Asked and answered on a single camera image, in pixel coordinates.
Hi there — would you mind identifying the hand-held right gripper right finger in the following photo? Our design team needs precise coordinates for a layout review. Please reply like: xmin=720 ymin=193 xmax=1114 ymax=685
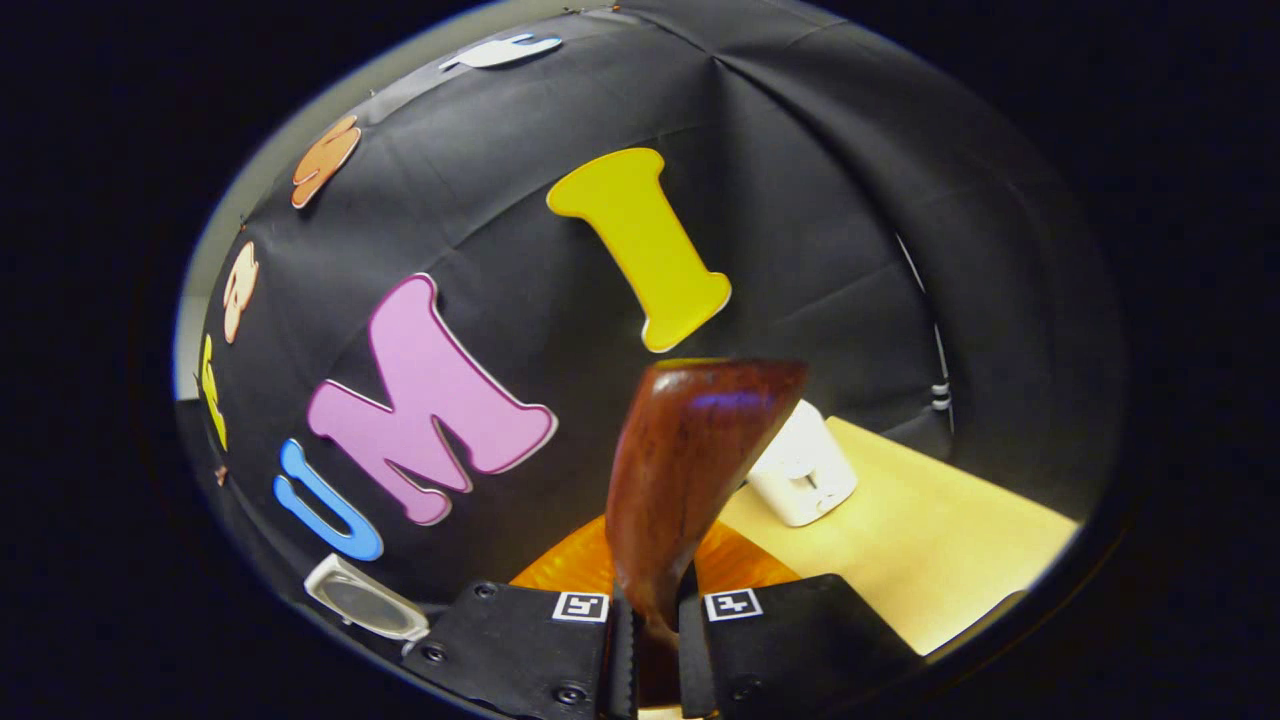
xmin=680 ymin=520 xmax=926 ymax=720

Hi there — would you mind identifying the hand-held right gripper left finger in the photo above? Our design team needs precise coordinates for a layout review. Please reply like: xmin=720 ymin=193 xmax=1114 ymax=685
xmin=400 ymin=515 xmax=636 ymax=720

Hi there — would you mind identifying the clear box of rice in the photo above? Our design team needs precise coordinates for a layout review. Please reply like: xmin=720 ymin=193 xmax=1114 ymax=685
xmin=303 ymin=553 xmax=431 ymax=643

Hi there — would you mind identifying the brown wooden spoon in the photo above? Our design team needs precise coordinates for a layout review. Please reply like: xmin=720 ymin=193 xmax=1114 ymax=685
xmin=605 ymin=358 xmax=811 ymax=706

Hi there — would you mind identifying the white toaster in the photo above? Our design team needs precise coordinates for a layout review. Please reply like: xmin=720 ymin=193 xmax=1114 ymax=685
xmin=745 ymin=400 xmax=859 ymax=528

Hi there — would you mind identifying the black backdrop cloth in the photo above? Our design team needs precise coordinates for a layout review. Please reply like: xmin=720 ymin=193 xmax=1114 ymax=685
xmin=175 ymin=0 xmax=1131 ymax=641

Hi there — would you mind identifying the toaster power cable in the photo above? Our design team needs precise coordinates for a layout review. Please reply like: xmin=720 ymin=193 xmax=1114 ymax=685
xmin=895 ymin=232 xmax=956 ymax=436

